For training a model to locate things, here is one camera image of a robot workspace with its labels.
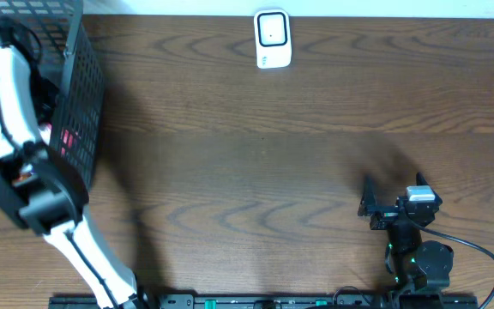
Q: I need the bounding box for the pink purple tissue pack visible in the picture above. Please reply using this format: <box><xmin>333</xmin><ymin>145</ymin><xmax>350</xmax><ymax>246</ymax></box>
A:
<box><xmin>39</xmin><ymin>123</ymin><xmax>81</xmax><ymax>156</ymax></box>

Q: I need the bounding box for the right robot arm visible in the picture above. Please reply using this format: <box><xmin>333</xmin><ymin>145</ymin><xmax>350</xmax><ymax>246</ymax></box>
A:
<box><xmin>358</xmin><ymin>173</ymin><xmax>454</xmax><ymax>308</ymax></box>

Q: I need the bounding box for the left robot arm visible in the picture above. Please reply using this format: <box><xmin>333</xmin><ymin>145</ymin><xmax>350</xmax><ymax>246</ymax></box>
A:
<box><xmin>0</xmin><ymin>17</ymin><xmax>154</xmax><ymax>308</ymax></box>

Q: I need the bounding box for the white barcode scanner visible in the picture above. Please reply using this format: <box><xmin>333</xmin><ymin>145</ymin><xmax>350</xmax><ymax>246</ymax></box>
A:
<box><xmin>253</xmin><ymin>9</ymin><xmax>292</xmax><ymax>70</ymax></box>

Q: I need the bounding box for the grey plastic mesh basket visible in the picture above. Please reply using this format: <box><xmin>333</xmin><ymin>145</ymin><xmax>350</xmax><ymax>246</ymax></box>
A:
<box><xmin>0</xmin><ymin>0</ymin><xmax>105</xmax><ymax>187</ymax></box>

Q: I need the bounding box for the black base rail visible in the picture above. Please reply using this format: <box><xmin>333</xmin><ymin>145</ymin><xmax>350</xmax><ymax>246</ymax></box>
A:
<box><xmin>48</xmin><ymin>293</ymin><xmax>479</xmax><ymax>309</ymax></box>

